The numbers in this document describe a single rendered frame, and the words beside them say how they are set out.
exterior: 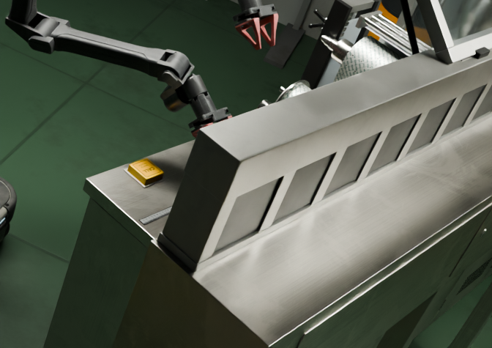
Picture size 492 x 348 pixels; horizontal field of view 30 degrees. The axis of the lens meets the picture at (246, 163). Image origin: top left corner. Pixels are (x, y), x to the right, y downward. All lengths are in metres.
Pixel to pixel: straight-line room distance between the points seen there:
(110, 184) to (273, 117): 1.08
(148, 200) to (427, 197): 0.85
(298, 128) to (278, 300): 0.26
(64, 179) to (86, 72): 0.89
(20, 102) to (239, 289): 2.98
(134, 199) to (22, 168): 1.54
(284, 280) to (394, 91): 0.41
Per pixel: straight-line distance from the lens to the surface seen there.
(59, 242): 3.58
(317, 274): 1.49
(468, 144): 2.09
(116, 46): 2.45
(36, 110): 4.26
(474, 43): 1.94
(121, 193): 2.39
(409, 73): 1.73
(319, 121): 1.44
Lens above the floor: 2.33
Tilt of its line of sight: 32 degrees down
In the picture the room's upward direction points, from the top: 23 degrees clockwise
